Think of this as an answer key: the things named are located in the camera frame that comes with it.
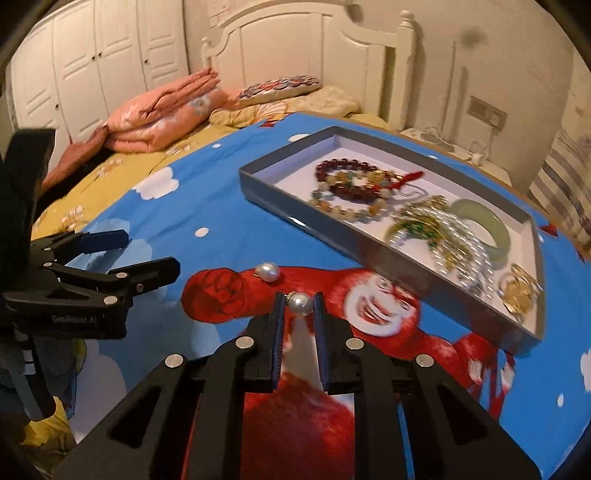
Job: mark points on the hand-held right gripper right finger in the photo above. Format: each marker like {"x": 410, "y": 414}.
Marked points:
{"x": 321, "y": 341}

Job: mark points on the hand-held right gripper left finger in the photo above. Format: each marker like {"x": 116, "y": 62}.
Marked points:
{"x": 277, "y": 341}

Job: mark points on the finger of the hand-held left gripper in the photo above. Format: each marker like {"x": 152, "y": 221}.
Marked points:
{"x": 157, "y": 270}
{"x": 106, "y": 240}

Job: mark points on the pearl earring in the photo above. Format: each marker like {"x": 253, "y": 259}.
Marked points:
{"x": 300, "y": 304}
{"x": 269, "y": 272}

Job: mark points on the grey tray with white inside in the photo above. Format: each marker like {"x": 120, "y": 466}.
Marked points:
{"x": 304, "y": 177}

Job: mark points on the gold-edged flower brooch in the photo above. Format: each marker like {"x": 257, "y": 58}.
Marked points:
{"x": 519, "y": 288}

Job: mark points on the pink folded quilt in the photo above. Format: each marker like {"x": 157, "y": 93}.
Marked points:
{"x": 157, "y": 120}

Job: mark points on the green and gold brooch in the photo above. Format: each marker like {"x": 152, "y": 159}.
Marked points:
{"x": 415, "y": 228}

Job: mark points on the white wardrobe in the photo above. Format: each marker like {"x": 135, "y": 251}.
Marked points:
{"x": 115, "y": 55}

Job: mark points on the pale green jade bangle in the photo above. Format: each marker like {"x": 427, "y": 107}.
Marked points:
{"x": 496, "y": 230}

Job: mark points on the embroidered pillow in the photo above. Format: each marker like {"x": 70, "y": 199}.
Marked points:
{"x": 277, "y": 87}

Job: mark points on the white charger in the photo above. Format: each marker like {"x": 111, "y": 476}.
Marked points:
{"x": 476, "y": 157}

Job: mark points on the white nightstand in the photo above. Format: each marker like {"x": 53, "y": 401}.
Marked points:
{"x": 494, "y": 170}

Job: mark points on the white bed headboard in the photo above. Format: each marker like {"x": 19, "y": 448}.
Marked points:
{"x": 323, "y": 46}

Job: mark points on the striped curtain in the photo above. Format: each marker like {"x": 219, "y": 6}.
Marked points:
{"x": 563, "y": 175}

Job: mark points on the wall socket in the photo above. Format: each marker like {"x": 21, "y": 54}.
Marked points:
{"x": 485, "y": 110}

